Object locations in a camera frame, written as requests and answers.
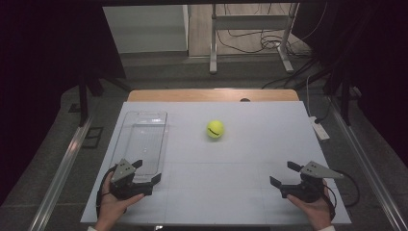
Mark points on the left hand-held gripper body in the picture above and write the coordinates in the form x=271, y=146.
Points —
x=123, y=171

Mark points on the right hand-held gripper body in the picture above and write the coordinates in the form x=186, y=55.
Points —
x=308, y=189

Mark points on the clear plastic container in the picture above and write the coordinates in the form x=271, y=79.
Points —
x=144, y=141

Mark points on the yellow tennis ball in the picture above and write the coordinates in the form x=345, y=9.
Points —
x=215, y=128

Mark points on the person's right hand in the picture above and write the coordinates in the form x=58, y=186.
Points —
x=317, y=213

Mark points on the person's left hand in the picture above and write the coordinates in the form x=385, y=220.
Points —
x=110, y=208

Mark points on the white power strip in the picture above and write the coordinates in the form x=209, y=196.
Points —
x=320, y=130

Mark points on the white table board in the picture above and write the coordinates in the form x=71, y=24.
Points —
x=231, y=179

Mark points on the black round table grommet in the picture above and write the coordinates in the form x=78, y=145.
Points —
x=245, y=99

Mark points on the black stand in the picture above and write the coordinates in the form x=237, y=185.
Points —
x=83, y=96
x=345, y=96

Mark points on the black curtain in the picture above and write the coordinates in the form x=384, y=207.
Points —
x=38, y=64
x=378, y=64

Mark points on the white cabinet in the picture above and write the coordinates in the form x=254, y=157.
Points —
x=144, y=29

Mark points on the aluminium rail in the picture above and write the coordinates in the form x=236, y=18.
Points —
x=369, y=166
x=61, y=176

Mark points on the white metal desk frame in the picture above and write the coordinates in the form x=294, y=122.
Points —
x=250, y=22

